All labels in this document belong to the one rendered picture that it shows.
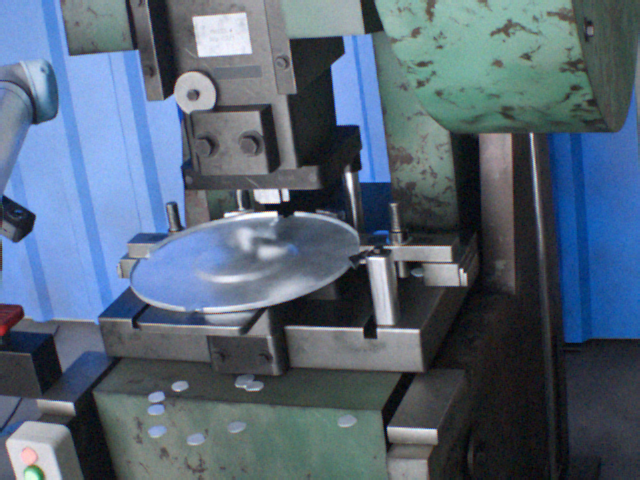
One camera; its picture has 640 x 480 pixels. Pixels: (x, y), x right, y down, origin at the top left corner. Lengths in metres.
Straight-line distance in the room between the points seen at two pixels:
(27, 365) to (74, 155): 1.57
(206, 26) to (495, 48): 0.48
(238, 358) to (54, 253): 1.81
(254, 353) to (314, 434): 0.13
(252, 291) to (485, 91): 0.41
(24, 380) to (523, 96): 0.78
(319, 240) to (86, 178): 1.66
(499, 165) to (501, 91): 0.60
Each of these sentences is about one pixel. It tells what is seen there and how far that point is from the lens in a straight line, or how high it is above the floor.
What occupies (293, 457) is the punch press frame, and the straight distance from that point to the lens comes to 1.50.
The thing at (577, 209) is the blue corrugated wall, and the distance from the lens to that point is 2.71.
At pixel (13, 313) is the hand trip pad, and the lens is 1.61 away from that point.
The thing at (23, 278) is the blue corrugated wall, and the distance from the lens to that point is 3.36.
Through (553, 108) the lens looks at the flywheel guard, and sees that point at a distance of 1.20.
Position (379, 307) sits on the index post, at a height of 0.73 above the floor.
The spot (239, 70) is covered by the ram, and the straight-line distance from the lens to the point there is 1.48.
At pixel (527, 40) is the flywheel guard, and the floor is 1.10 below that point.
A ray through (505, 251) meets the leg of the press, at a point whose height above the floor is 0.65.
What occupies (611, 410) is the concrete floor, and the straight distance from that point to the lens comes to 2.61.
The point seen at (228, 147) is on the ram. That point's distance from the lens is 1.48.
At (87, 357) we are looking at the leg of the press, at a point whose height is 0.64.
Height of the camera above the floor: 1.36
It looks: 22 degrees down
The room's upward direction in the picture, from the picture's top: 9 degrees counter-clockwise
